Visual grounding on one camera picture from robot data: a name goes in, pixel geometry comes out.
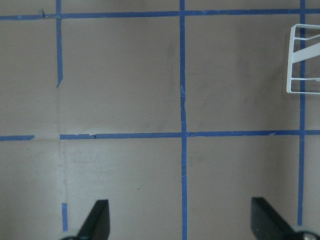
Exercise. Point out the white wire cup rack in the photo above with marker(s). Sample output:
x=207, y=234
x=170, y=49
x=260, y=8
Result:
x=303, y=54

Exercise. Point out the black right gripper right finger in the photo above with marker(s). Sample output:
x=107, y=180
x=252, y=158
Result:
x=267, y=224

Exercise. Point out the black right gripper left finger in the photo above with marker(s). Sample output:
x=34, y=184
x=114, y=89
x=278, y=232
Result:
x=96, y=225

